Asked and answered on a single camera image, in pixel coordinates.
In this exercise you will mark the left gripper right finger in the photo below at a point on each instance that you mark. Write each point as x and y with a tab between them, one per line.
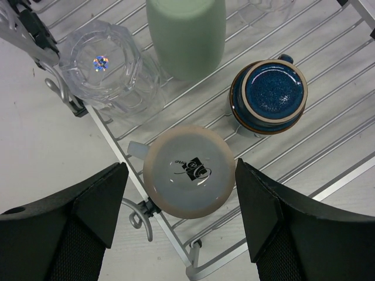
291	236

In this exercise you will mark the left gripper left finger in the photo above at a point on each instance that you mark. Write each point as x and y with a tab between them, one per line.
64	236

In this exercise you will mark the white ceramic mug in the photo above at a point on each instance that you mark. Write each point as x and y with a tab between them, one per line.
188	171

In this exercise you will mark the dark blue ceramic mug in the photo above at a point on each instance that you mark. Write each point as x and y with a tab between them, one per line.
266	97

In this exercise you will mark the clear faceted glass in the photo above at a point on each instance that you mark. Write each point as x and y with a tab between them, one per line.
104	66

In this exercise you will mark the green cup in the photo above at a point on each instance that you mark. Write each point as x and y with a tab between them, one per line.
188	36

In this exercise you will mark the small clear glass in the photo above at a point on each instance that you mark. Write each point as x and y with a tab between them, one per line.
267	14

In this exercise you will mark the silver wire dish rack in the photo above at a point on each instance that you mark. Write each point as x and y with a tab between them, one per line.
328	154

